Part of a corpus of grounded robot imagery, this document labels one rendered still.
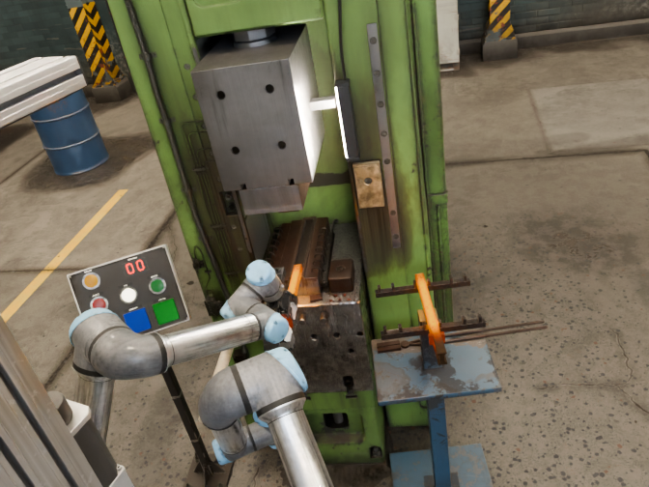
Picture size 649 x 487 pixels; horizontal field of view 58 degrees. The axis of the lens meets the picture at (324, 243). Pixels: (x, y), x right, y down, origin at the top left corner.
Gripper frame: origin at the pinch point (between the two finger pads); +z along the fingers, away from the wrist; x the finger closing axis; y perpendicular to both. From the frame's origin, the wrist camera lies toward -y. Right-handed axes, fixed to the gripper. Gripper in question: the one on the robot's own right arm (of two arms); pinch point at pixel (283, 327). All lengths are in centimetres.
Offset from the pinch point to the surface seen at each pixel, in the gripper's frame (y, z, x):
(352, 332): 23.2, 21.6, 17.4
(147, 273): -13, 17, -49
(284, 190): -34.2, 27.1, 3.0
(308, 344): 27.6, 21.7, 0.4
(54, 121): 38, 377, -298
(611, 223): 100, 199, 166
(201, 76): -74, 27, -14
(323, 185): -11, 75, 7
